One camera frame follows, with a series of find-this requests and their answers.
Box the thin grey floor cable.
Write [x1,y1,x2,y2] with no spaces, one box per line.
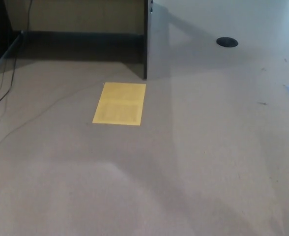
[0,82,105,155]

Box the yellow paper sheet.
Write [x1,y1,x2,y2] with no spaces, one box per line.
[92,82,147,126]

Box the thick black floor cable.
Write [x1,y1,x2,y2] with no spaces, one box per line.
[0,0,34,117]

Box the thin dark floor cable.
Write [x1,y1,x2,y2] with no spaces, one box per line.
[0,31,25,105]

